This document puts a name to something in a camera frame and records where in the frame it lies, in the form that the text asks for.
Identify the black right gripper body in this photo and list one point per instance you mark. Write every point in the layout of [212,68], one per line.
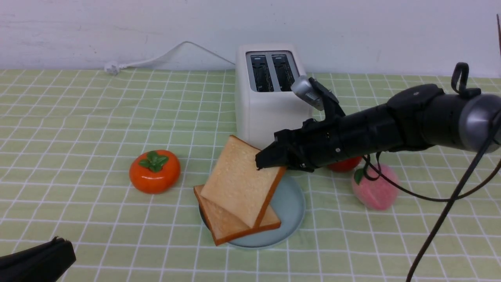
[314,145]

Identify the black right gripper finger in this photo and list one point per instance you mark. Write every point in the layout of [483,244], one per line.
[276,155]

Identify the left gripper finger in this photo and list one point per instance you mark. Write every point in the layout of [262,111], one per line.
[43,263]

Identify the toast slice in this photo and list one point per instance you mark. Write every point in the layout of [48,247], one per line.
[238,186]
[226,227]

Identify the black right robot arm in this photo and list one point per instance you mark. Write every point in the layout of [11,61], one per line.
[413,120]

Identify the red apple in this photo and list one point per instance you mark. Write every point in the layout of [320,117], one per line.
[345,165]

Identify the light blue plate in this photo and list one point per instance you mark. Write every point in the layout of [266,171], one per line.
[289,204]

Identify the white toaster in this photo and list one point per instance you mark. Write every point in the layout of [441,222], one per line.
[264,100]

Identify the pink peach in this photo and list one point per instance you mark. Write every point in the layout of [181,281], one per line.
[378,194]

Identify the green checkered tablecloth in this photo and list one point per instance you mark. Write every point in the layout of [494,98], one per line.
[69,137]

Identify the orange persimmon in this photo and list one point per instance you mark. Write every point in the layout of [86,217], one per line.
[154,172]

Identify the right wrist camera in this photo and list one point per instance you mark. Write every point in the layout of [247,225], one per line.
[319,97]

